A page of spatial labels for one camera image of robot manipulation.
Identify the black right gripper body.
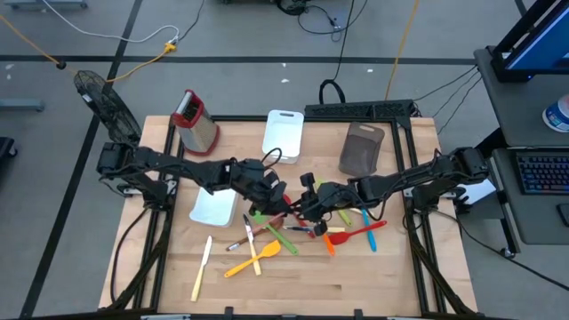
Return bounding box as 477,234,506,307
301,172,362,237

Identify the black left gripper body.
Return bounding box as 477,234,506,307
230,157,289,202

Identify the red silicone spoon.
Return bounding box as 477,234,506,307
282,194,315,239

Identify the green silicone spoon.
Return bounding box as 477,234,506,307
314,177,354,228

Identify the green silicone spatula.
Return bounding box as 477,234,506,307
252,211,300,256

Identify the yellow silicone spatula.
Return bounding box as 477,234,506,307
223,239,283,279

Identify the blue silicone spatula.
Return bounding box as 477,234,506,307
360,207,378,253

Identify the brown wooden spoon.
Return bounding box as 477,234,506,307
225,215,285,252

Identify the large white plastic bin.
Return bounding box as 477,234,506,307
188,186,239,228

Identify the small white plastic bin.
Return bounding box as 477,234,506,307
260,109,306,165

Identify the translucent grey plastic bin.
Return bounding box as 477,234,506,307
337,121,386,178

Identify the steel box grater red trim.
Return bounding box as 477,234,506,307
170,88,221,157

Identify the white flat sheet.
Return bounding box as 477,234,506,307
453,177,498,206

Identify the black floor fan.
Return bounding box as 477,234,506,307
73,69,143,148

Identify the grey desk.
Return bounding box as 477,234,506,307
473,46,569,246

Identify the black keyboard blue backlight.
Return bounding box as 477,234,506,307
515,150,569,196

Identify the blue white wipes canister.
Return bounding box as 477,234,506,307
541,92,569,133

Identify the grey metal floor bar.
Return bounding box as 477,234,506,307
0,98,45,113

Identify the black chair caster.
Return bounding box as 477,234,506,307
0,136,19,159

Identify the black computer monitor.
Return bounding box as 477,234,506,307
491,0,569,84

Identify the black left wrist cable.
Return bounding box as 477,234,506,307
260,147,284,172

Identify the black looped cable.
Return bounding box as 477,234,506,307
317,0,357,106

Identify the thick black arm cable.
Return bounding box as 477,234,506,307
109,206,150,303

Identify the thin black cable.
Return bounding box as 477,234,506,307
437,76,484,135
431,71,483,120
413,65,480,103

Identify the yellow floor cable with plug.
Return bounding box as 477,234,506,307
0,15,179,84

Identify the yellow hanging cable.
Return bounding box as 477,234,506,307
383,0,421,101

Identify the black cable bundle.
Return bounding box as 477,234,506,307
275,0,370,36

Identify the long black floor cable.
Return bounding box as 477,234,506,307
433,208,569,292

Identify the white floor cable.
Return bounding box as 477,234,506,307
42,0,181,45

